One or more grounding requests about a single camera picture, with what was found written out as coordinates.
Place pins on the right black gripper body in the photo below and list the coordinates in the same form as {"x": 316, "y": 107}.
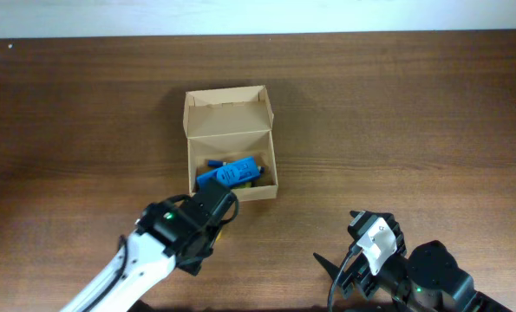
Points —
{"x": 360, "y": 270}

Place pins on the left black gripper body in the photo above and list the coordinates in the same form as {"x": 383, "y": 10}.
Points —
{"x": 193, "y": 264}

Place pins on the blue whiteboard marker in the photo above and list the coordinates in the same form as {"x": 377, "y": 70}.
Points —
{"x": 216, "y": 163}

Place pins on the blue magnetic whiteboard duster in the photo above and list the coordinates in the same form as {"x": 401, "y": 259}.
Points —
{"x": 235, "y": 173}

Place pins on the cardboard box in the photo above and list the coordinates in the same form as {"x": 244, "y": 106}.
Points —
{"x": 229, "y": 124}

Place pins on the yellow tape roll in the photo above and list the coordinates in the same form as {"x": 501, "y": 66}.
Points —
{"x": 218, "y": 235}

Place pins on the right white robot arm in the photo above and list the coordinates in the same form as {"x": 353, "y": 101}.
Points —
{"x": 428, "y": 280}

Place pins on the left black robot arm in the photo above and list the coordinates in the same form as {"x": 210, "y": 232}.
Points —
{"x": 177, "y": 233}

